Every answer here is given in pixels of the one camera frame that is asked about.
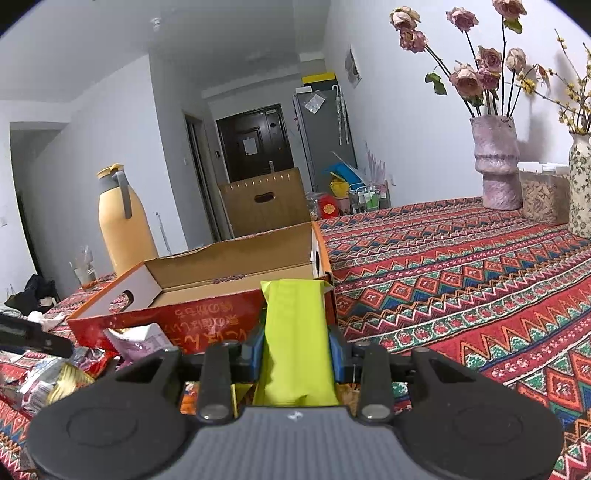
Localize lime green snack packet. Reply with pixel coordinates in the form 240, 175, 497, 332
253, 279, 339, 407

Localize black folding chair with clothes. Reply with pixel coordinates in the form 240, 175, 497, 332
5, 274, 59, 316

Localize silver gold snack packet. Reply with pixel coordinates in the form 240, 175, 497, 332
1, 358, 94, 417

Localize red orange cardboard snack box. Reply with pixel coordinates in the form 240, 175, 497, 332
67, 222, 332, 354

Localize glass cup with straw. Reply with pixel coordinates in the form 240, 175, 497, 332
70, 246, 97, 290

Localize pink white snack packet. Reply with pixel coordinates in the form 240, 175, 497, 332
103, 323, 175, 367

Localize red gift bag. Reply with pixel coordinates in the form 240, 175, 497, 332
318, 194, 341, 219

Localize patterned red tablecloth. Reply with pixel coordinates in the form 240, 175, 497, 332
1, 198, 590, 479

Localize dark entrance door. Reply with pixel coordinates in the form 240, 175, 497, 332
216, 104, 294, 182

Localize grey refrigerator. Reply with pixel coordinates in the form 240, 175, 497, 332
293, 90, 358, 193

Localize woven tissue box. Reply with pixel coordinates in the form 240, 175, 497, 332
519, 163, 570, 226

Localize pink textured ceramic vase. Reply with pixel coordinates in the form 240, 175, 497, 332
470, 115, 522, 211

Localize yellow box atop refrigerator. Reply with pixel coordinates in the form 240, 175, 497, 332
301, 72, 337, 86

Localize dried pink rose bouquet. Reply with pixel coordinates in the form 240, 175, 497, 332
389, 0, 551, 118

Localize floral white vase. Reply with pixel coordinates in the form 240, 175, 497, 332
569, 133, 591, 239

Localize yellow dried flower branches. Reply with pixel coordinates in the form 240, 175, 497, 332
518, 30, 590, 135

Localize wire rack with bottles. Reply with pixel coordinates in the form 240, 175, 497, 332
349, 181, 391, 214

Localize yellow thermos jug grey handle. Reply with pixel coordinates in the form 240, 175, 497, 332
97, 163, 158, 276

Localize wall electrical panel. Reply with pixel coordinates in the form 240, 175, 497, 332
345, 46, 362, 88

